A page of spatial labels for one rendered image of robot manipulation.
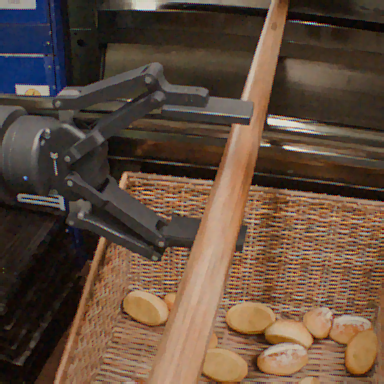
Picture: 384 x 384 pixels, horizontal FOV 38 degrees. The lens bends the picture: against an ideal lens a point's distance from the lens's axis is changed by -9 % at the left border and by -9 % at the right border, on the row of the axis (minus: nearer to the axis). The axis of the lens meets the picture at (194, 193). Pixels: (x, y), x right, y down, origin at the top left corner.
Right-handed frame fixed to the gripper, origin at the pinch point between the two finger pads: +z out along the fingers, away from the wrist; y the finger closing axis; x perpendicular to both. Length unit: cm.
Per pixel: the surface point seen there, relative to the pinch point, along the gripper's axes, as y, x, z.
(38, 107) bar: 3.2, -15.6, -26.0
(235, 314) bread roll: 56, -38, -3
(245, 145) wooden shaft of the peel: -0.8, -4.1, 0.6
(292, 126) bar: 2.9, -15.9, 4.4
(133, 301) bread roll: 56, -37, -23
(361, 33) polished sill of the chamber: 2, -53, 14
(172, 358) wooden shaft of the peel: -0.7, 20.8, 0.1
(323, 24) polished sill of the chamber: 2, -53, 8
